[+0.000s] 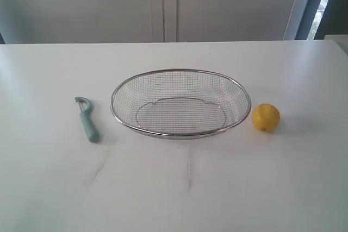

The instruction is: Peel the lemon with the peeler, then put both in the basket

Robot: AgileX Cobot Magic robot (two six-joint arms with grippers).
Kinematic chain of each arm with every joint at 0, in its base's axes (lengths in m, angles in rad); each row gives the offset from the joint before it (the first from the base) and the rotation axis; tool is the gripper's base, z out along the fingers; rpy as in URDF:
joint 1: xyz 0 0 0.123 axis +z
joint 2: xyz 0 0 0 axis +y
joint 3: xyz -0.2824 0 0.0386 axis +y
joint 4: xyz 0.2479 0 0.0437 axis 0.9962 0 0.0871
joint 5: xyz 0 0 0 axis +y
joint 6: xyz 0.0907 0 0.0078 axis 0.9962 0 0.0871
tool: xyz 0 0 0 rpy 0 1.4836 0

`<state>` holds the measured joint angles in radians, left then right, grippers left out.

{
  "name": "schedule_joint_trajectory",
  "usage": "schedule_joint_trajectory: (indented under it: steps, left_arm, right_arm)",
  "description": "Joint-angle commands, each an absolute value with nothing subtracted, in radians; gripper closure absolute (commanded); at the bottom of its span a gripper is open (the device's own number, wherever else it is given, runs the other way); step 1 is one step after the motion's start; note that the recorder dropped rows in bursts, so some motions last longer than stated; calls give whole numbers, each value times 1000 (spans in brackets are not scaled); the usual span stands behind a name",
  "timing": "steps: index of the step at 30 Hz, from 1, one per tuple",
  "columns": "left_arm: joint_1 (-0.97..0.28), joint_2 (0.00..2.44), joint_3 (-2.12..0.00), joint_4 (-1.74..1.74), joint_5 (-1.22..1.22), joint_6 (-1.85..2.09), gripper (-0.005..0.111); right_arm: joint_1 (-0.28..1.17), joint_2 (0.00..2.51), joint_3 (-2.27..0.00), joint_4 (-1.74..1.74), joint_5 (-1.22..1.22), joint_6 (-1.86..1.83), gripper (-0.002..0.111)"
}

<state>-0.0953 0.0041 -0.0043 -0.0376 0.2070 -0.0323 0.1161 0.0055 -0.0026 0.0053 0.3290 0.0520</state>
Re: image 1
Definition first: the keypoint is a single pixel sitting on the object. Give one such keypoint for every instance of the teal vegetable peeler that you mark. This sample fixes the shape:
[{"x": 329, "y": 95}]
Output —
[{"x": 86, "y": 108}]

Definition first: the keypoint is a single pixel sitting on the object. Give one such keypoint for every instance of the yellow lemon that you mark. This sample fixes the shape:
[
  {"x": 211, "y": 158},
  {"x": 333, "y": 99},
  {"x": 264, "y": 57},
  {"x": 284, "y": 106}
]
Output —
[{"x": 266, "y": 117}]

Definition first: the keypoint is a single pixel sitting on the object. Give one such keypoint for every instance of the grey cabinet doors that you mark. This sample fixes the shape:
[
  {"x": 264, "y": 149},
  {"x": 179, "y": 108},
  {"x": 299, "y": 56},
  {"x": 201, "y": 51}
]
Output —
[{"x": 119, "y": 21}]

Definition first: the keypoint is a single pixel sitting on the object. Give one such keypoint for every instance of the oval wire mesh basket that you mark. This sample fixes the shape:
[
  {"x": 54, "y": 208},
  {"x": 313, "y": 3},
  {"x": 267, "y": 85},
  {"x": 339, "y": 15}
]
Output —
[{"x": 180, "y": 103}]

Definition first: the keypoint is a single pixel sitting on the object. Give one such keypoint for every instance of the window with dark frame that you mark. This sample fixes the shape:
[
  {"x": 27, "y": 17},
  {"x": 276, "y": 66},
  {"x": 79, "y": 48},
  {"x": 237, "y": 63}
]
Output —
[{"x": 333, "y": 19}]

